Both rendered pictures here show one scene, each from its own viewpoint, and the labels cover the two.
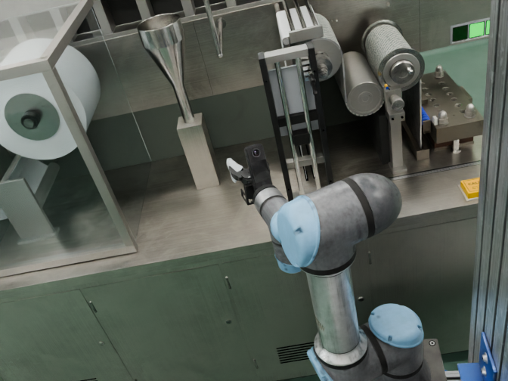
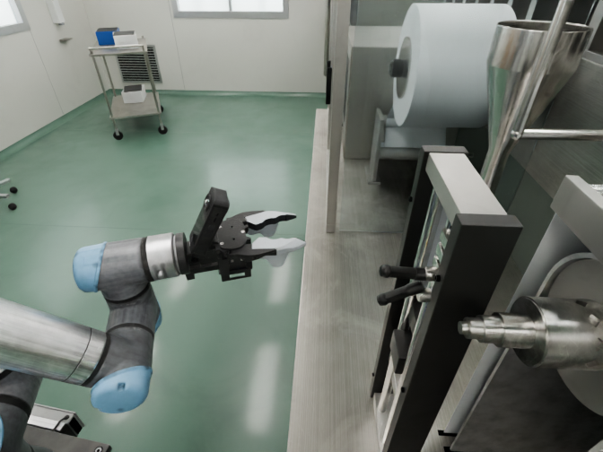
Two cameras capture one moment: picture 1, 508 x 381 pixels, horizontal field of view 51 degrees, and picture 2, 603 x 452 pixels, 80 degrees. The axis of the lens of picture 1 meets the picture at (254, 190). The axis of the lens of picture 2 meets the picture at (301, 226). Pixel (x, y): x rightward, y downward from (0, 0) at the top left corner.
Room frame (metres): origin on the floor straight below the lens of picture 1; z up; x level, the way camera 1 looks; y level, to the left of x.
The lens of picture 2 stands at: (1.25, -0.49, 1.61)
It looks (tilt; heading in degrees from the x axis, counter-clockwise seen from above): 36 degrees down; 87
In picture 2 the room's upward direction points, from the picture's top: straight up
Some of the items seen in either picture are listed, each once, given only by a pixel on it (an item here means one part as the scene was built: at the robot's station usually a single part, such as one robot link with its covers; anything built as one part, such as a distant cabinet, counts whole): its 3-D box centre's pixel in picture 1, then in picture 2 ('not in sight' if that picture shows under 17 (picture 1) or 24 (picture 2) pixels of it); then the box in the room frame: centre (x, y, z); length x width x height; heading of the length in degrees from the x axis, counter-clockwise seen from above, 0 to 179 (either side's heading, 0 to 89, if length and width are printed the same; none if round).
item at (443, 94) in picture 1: (441, 103); not in sight; (1.64, -0.74, 1.00); 0.40 x 0.16 x 0.06; 174
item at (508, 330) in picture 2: (323, 72); (492, 329); (1.44, -0.29, 1.34); 0.06 x 0.03 x 0.03; 174
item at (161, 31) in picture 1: (161, 30); (536, 45); (1.68, 0.16, 1.50); 0.14 x 0.14 x 0.06
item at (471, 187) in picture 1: (475, 187); not in sight; (1.25, -0.68, 0.91); 0.07 x 0.07 x 0.02; 84
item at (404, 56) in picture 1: (391, 54); not in sight; (1.62, -0.56, 1.25); 0.26 x 0.12 x 0.12; 174
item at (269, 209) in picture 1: (283, 221); (117, 265); (0.97, -0.05, 1.21); 0.11 x 0.08 x 0.09; 12
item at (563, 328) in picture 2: (320, 64); (558, 332); (1.50, -0.30, 1.34); 0.06 x 0.06 x 0.06; 84
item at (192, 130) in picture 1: (188, 116); (481, 202); (1.68, 0.16, 1.19); 0.14 x 0.14 x 0.57
